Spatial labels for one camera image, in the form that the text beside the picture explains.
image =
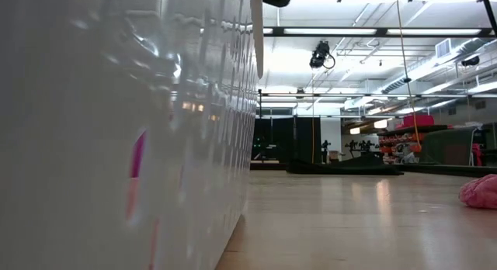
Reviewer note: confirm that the pink textured round produce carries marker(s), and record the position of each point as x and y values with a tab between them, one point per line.
481	192

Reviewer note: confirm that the black curtain partition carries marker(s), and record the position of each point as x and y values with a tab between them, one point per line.
279	138

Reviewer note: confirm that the black background robot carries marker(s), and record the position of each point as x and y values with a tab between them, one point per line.
325	149
363	145

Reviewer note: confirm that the black folded cloth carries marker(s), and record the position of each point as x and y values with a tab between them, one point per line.
310	170

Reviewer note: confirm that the red storage shelf rack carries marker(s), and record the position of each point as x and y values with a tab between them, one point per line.
417	120

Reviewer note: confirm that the black ceiling fixture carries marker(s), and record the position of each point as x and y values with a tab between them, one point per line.
470	61

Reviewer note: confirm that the grey covered cart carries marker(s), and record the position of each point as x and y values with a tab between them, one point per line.
446	146

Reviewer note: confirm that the black hanging overhead camera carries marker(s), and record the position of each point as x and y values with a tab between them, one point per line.
320	54

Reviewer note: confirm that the black overhead frame bar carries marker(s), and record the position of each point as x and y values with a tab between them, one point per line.
381	31

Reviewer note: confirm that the black table frame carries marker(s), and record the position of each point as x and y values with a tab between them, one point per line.
466	171

